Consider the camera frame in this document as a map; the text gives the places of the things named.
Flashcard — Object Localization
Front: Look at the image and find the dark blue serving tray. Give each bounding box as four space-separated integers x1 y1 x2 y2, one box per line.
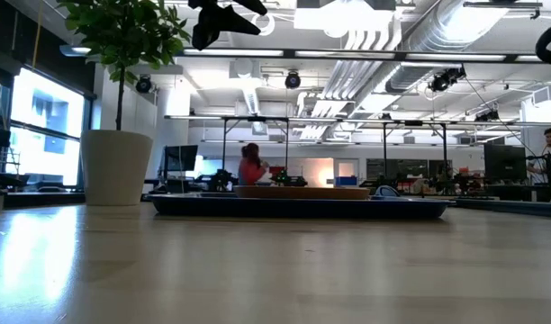
148 192 456 221

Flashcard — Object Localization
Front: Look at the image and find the green leafy potted tree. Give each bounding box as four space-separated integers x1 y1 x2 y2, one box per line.
57 0 192 131

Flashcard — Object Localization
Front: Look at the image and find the long ceiling light bar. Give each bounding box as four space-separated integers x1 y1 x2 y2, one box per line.
180 47 551 63

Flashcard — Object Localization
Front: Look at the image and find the black computer monitor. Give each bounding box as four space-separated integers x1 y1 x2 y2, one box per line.
483 143 528 182
162 144 199 173

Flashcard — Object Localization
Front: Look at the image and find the round pendant lamp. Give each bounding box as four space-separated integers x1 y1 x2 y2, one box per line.
59 43 93 58

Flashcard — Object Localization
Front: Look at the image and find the seated person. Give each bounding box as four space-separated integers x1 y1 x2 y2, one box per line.
238 142 271 186

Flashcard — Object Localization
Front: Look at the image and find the small red green device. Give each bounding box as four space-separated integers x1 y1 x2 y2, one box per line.
269 166 309 186

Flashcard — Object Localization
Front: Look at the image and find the white ribbed plant pot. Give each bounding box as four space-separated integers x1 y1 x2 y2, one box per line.
80 129 154 207

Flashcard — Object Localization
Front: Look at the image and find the bright large window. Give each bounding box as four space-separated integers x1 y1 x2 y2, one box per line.
9 67 86 188

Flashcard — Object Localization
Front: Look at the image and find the black side equipment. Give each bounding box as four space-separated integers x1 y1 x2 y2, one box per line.
0 128 29 191

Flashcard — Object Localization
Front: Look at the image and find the black overhead workstation frame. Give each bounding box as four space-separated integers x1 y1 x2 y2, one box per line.
165 114 551 181

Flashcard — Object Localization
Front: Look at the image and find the yellow hanging cord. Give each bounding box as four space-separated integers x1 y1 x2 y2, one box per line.
31 0 44 71

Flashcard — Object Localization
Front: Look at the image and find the silver ventilation duct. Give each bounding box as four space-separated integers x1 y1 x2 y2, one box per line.
385 0 513 95

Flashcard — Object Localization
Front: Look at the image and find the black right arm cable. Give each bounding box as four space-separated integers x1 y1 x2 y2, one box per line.
534 20 551 68

